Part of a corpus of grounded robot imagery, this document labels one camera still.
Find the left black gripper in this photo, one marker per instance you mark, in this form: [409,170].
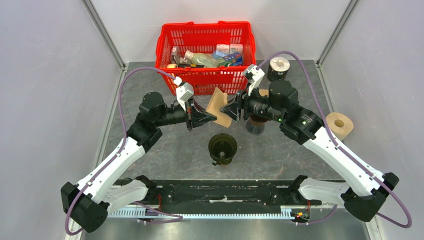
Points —
[197,118]

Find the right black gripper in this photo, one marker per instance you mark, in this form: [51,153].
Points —
[232,109]

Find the brown dripper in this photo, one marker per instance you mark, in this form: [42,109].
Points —
[258,119]

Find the dark dripper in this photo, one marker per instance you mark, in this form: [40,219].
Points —
[222,148]

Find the brown paper coffee filter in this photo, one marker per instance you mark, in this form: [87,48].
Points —
[264,92]

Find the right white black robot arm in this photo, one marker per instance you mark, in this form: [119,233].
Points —
[361,193]

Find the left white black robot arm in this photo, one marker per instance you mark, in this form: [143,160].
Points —
[88,203]

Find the blue green box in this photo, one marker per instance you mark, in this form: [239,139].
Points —
[231,60]

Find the clear plastic bottle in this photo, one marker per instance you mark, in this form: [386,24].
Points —
[199,58]

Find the white pink carton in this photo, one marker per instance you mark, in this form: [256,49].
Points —
[223,48]
[236,48]

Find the black wrapped paper roll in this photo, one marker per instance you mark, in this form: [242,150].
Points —
[278,69]

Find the small grey pouch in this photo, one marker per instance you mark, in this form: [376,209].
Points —
[175,55]

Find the red plastic shopping basket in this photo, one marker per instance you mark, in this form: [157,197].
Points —
[204,38]

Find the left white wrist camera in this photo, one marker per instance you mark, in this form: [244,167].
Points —
[184,92]

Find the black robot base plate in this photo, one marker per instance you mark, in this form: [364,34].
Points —
[190,196]

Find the slotted white cable duct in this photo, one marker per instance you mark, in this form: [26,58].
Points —
[139,212]

